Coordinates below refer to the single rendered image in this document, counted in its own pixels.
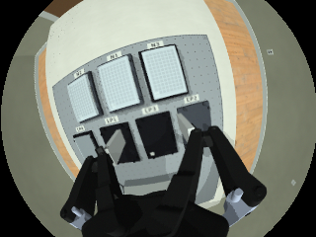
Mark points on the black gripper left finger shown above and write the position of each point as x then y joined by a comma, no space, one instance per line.
102,187

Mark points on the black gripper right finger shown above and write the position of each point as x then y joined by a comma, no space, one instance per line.
242,190

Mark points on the grey perforated base plate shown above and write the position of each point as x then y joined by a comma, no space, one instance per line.
202,78

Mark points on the white deck label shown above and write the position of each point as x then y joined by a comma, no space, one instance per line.
113,56
155,44
112,119
151,109
191,98
80,72
80,128

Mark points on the grey control panel with four buttons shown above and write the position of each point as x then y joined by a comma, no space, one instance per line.
140,187

